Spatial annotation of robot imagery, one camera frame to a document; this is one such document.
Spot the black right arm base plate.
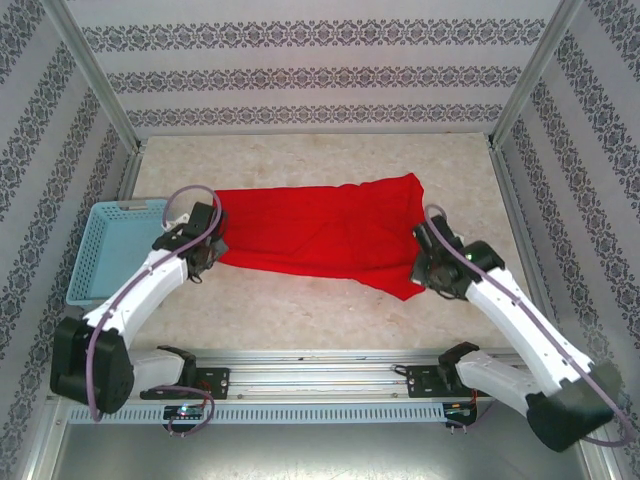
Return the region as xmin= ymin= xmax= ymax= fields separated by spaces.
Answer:
xmin=405 ymin=364 xmax=481 ymax=399

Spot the red t-shirt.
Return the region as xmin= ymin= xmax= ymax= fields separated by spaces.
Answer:
xmin=212 ymin=172 xmax=430 ymax=303

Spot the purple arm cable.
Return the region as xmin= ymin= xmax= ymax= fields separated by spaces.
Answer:
xmin=422 ymin=203 xmax=637 ymax=448
xmin=87 ymin=184 xmax=224 ymax=437

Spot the aluminium frame post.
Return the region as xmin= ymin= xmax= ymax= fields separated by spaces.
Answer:
xmin=487 ymin=0 xmax=586 ymax=149
xmin=42 ymin=0 xmax=144 ymax=151

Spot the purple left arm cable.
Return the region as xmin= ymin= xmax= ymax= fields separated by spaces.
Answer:
xmin=87 ymin=184 xmax=224 ymax=437

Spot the white slotted cable duct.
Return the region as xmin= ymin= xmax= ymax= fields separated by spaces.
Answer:
xmin=67 ymin=402 xmax=446 ymax=425

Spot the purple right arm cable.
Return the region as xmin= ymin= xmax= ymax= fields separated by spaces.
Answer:
xmin=422 ymin=203 xmax=637 ymax=448

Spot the grey metal panel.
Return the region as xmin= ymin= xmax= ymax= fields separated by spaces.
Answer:
xmin=49 ymin=422 xmax=596 ymax=480

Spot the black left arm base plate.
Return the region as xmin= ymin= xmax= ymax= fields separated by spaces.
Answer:
xmin=139 ymin=367 xmax=231 ymax=400

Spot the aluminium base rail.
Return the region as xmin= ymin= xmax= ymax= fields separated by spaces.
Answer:
xmin=47 ymin=349 xmax=589 ymax=401

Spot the light blue perforated plastic basket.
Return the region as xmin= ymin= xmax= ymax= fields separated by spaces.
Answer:
xmin=66 ymin=198 xmax=171 ymax=307

